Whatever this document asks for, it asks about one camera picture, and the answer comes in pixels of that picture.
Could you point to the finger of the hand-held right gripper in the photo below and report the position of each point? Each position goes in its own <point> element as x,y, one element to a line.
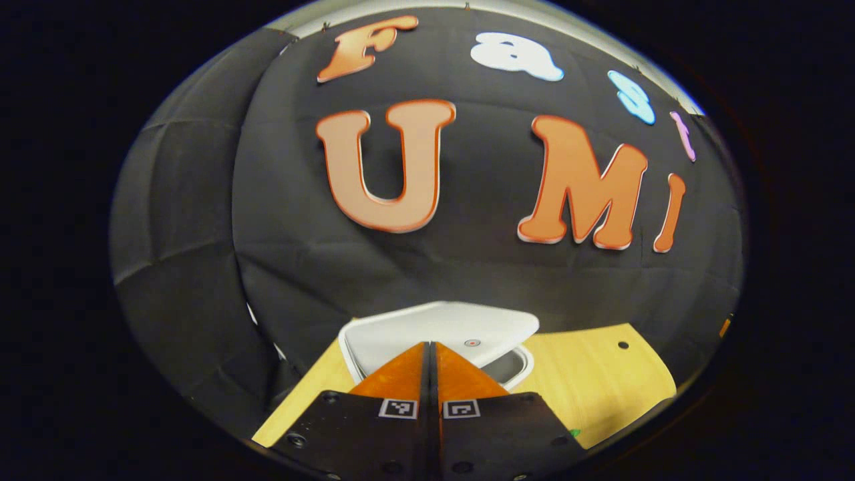
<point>725,327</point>

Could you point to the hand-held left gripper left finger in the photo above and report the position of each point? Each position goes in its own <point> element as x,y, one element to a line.
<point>374,434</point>

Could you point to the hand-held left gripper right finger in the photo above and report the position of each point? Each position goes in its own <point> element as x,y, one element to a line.
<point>494,434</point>

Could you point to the white desktop garbage bin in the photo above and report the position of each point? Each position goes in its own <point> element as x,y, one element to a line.
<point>434,327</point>

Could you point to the wooden desktop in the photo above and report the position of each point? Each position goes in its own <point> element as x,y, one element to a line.
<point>601,381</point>

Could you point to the black backdrop cloth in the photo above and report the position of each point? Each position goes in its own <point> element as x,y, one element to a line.
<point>481,267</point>

